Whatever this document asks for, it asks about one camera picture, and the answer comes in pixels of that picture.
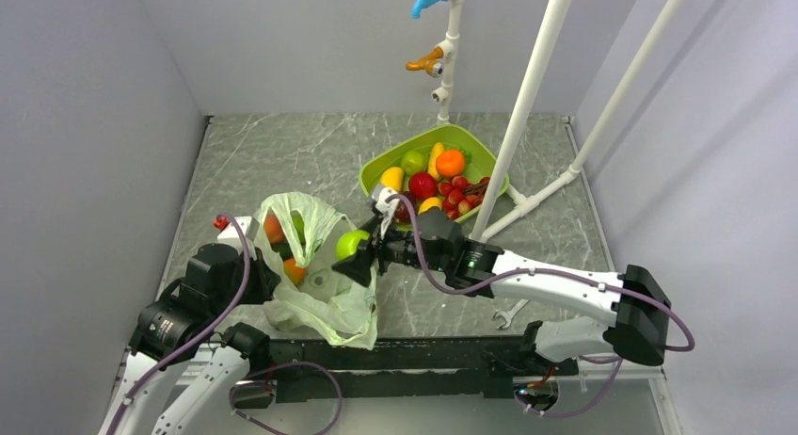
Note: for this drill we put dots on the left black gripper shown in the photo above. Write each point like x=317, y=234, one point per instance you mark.
x=267, y=280

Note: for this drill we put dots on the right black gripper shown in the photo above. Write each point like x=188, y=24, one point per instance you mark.
x=359, y=266

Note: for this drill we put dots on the green fruit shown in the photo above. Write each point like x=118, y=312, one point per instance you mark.
x=299, y=225
x=348, y=243

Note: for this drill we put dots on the light green plastic bag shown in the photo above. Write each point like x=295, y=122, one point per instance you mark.
x=341, y=311

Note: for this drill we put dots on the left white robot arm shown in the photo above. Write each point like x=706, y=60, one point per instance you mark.
x=169, y=333

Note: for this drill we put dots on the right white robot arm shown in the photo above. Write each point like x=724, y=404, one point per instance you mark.
x=626, y=313

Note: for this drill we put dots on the orange fruit in bag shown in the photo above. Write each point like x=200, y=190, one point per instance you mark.
x=293, y=272
x=273, y=229

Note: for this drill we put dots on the dark purple mangosteen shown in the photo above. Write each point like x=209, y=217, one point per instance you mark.
x=402, y=212

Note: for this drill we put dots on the yellow mango front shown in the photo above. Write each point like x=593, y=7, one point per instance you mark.
x=430, y=203

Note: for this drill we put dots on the yellow mango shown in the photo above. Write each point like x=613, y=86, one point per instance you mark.
x=430, y=203
x=393, y=178

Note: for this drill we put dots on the red apple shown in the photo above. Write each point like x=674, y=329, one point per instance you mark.
x=422, y=186

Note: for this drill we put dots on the yellow mango left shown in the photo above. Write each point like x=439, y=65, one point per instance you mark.
x=393, y=178

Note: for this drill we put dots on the green apple in basket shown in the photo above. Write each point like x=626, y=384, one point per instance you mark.
x=413, y=162

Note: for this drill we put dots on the orange fruit in basket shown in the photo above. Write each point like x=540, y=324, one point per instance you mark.
x=451, y=163

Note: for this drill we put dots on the yellow banana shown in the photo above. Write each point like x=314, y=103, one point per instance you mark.
x=437, y=149

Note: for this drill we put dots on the green plastic basket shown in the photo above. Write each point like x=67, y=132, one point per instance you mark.
x=480, y=160

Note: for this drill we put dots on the silver wrench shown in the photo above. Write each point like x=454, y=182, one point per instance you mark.
x=506, y=316

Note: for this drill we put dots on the orange faucet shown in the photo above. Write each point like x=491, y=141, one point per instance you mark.
x=431, y=63

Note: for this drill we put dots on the white pipe with faucets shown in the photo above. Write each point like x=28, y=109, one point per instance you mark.
x=443, y=95

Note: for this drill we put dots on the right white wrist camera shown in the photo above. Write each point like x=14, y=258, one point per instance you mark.
x=386, y=204

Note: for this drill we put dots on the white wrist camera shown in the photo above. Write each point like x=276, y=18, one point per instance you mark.
x=236, y=233
x=386, y=204

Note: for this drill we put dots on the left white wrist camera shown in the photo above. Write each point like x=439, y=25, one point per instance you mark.
x=236, y=233

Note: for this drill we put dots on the white pvc pipe frame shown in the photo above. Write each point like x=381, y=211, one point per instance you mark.
x=548, y=33

